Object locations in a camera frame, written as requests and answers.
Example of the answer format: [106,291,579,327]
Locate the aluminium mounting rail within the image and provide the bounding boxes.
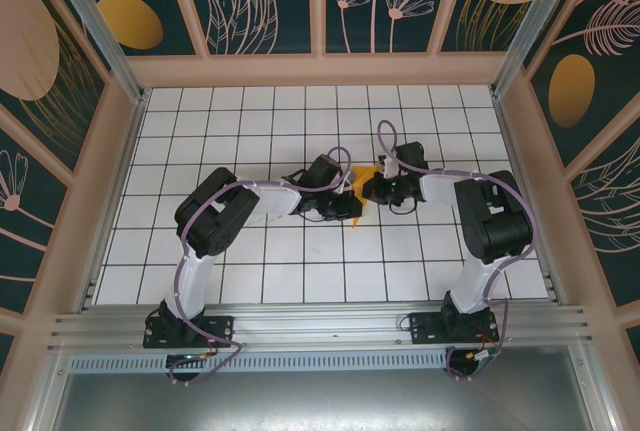
[47,302,596,352]

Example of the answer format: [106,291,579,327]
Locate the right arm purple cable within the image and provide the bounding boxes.
[377,119,536,382]

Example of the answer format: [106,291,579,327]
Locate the small green circuit board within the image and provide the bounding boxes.
[469,347,502,366]

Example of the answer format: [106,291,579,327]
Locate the aluminium side rail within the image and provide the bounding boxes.
[78,88,152,313]
[489,85,569,305]

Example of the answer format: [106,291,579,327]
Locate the orange square paper sheet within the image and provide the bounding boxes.
[348,163,382,229]

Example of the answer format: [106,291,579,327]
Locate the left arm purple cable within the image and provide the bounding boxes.
[167,145,354,386]

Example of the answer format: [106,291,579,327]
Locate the grey metal sheet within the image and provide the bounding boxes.
[29,345,616,431]

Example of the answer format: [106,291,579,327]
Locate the slotted grey cable duct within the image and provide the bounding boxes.
[67,348,451,373]

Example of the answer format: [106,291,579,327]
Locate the aluminium frame post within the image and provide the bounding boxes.
[489,0,586,98]
[39,0,151,105]

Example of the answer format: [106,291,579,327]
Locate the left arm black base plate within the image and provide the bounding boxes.
[142,314,236,350]

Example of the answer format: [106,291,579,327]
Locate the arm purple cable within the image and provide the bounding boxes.
[377,119,536,382]
[167,145,354,386]

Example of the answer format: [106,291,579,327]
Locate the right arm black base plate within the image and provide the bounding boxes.
[408,311,500,347]

